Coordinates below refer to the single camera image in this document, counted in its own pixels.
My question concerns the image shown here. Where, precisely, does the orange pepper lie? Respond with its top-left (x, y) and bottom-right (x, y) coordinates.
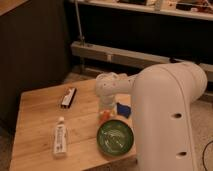
top-left (99, 110), bottom-right (111, 124)

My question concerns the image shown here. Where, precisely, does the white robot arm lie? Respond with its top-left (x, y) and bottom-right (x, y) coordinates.
top-left (95, 62), bottom-right (207, 171)

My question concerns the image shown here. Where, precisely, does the green ceramic bowl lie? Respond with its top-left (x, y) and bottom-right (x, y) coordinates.
top-left (96, 119), bottom-right (134, 157)

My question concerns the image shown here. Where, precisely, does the blue cloth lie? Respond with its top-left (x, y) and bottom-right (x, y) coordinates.
top-left (117, 103), bottom-right (131, 118)

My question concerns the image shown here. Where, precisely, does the white tube with label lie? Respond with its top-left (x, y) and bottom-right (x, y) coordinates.
top-left (53, 117), bottom-right (67, 158)

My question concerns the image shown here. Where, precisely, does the wooden table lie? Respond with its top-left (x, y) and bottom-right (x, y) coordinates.
top-left (10, 79), bottom-right (138, 171)

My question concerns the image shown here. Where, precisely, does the vertical metal pole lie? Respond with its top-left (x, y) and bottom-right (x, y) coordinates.
top-left (74, 0), bottom-right (84, 45)

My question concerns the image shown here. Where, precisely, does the white shelf with items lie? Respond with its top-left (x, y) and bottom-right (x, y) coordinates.
top-left (71, 0), bottom-right (213, 22)

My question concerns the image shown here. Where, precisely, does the grey metal rail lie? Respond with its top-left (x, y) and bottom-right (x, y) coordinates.
top-left (70, 40), bottom-right (213, 83)

